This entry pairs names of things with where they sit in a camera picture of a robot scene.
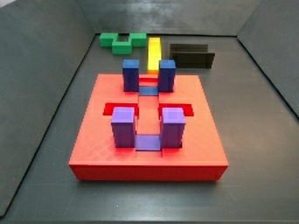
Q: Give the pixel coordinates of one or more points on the yellow long bar block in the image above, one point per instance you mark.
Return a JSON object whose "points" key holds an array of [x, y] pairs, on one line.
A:
{"points": [[154, 55]]}

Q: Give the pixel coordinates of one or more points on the red slotted board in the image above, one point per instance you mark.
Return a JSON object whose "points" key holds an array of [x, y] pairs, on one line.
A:
{"points": [[98, 160]]}

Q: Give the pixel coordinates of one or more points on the purple U-shaped block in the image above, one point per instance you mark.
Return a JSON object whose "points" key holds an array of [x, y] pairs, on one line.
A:
{"points": [[170, 138]]}

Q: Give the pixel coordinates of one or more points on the dark blue U-shaped block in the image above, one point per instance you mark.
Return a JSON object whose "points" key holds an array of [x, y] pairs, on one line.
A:
{"points": [[166, 77]]}

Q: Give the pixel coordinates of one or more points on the green zigzag block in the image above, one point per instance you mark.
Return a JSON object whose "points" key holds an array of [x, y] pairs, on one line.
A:
{"points": [[123, 47]]}

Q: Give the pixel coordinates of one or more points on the black angle bracket holder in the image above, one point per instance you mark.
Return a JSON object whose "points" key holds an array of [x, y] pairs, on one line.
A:
{"points": [[191, 56]]}

